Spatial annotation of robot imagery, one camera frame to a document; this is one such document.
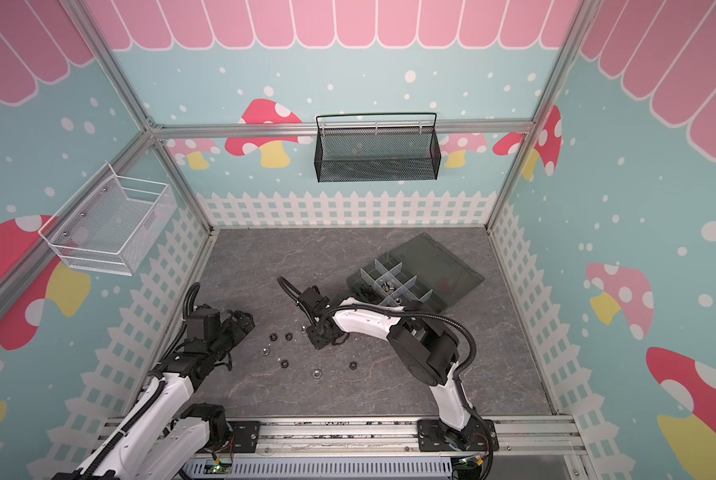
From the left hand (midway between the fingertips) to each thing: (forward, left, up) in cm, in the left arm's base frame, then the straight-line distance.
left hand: (244, 330), depth 85 cm
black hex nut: (+1, -6, -7) cm, 10 cm away
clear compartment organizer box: (+28, -54, -8) cm, 62 cm away
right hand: (+1, -21, -5) cm, 22 cm away
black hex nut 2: (+2, -11, -7) cm, 13 cm away
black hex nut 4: (-7, -32, -6) cm, 33 cm away
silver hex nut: (+4, -16, -6) cm, 17 cm away
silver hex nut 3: (-10, -22, -6) cm, 24 cm away
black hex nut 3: (-7, -11, -7) cm, 15 cm away
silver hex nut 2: (-3, -5, -7) cm, 9 cm away
